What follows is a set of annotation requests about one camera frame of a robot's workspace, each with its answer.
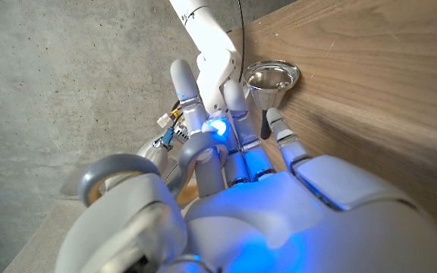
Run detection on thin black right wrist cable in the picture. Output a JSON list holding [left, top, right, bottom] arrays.
[[236, 0, 247, 74]]

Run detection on orange grey handled scissors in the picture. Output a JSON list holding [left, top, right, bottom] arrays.
[[77, 130, 230, 209]]

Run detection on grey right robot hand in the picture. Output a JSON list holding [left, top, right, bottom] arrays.
[[137, 121, 189, 179]]

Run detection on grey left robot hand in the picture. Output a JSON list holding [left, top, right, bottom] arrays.
[[53, 58, 437, 273]]

